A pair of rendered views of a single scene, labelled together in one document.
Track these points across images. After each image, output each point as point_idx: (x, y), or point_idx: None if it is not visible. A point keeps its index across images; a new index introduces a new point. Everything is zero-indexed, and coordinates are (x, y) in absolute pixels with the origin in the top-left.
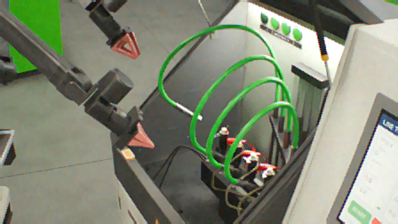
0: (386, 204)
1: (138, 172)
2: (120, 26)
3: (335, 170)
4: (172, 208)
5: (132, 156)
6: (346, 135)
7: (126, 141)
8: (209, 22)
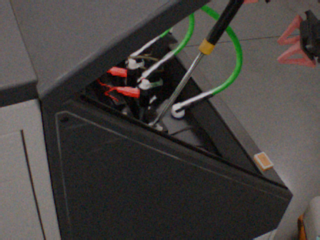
0: None
1: (245, 136)
2: (314, 23)
3: None
4: (201, 87)
5: (256, 154)
6: None
7: None
8: (163, 107)
